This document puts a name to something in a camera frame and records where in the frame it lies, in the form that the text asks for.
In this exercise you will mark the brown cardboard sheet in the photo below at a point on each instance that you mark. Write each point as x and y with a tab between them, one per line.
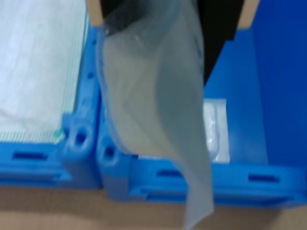
72	203

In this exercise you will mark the blue bin with white mask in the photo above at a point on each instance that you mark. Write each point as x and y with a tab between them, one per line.
36	163

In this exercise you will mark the white face mask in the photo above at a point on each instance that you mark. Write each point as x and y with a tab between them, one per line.
36	72

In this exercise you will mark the clear bagged white packet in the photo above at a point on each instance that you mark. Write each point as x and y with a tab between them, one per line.
219	134

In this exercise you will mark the cotton packet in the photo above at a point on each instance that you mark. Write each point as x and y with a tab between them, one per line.
156	107

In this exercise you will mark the blue bin with clear packet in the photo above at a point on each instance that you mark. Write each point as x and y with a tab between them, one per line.
275	95

